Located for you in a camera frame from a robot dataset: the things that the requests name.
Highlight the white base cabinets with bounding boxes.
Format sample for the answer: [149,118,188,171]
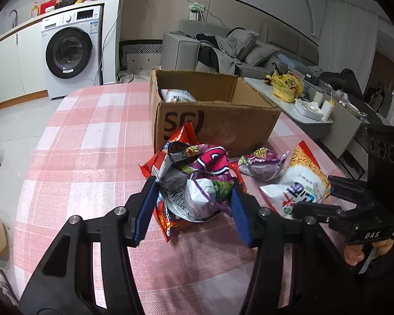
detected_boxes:
[0,20,48,107]

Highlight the large grey pillow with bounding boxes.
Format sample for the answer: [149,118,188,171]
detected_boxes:
[228,28,260,56]

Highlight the purple white snack packet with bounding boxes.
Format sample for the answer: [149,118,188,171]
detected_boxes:
[158,143,237,222]

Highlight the large white snack packet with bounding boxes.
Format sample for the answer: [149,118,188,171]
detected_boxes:
[160,88,197,103]

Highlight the brown cardboard box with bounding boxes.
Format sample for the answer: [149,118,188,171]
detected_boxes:
[149,68,282,158]

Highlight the red box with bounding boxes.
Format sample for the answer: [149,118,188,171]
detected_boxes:
[39,0,58,15]

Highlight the black clothing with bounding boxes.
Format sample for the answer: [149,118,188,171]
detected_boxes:
[195,33,224,71]

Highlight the small grey pillow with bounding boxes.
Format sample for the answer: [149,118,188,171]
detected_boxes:
[243,43,279,68]

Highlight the white washing machine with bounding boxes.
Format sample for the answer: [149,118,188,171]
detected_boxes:
[41,5,104,99]

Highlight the black bag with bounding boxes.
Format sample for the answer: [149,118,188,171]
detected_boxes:
[318,69,363,97]

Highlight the white wall socket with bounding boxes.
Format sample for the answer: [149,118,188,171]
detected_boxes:
[187,2,206,20]

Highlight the pink plaid tablecloth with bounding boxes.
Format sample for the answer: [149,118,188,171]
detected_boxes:
[13,80,358,315]

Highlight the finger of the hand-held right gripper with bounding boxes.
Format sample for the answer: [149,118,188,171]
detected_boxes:
[293,201,352,228]
[328,175,375,204]

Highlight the person's right hand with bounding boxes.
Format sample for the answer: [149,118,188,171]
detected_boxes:
[344,238,392,266]

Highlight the red orange snack packet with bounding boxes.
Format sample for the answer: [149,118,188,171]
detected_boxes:
[154,193,188,243]

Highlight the black white patterned panel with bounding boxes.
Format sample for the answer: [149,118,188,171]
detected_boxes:
[118,39,163,73]

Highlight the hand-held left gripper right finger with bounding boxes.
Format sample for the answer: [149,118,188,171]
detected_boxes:
[230,187,386,315]

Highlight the grey sofa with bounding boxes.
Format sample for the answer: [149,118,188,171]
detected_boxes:
[161,20,319,79]

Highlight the white packet blue red print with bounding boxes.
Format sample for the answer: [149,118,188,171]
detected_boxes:
[259,140,332,219]

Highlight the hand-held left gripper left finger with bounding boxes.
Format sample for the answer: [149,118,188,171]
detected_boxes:
[18,175,161,315]

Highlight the yellow plastic bag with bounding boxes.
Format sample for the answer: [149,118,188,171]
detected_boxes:
[271,72,304,103]

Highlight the red chip packet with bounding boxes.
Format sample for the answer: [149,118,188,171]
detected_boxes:
[141,121,201,181]

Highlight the white coffee table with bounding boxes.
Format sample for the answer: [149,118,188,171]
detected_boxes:
[243,77,365,158]

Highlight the white rectangular container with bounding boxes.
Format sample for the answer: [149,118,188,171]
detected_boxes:
[294,98,325,121]

